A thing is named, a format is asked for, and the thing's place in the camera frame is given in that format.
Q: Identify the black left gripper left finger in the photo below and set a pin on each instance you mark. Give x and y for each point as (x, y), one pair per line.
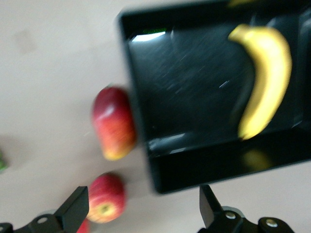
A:
(75, 208)

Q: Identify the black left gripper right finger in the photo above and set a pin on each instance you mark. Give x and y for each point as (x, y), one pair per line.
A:
(210, 208)

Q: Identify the red yellow apple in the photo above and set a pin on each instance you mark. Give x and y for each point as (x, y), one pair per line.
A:
(107, 199)

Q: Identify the yellow banana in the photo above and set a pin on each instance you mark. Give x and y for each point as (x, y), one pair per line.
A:
(267, 72)

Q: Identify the red pomegranate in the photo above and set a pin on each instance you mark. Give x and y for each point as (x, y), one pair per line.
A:
(85, 227)

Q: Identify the green object at edge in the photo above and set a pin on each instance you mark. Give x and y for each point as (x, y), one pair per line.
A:
(2, 162)

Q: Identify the red yellow mango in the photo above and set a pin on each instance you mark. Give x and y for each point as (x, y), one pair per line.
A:
(113, 121)

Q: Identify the black rectangular plastic tray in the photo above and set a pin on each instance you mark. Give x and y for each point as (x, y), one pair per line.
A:
(194, 85)

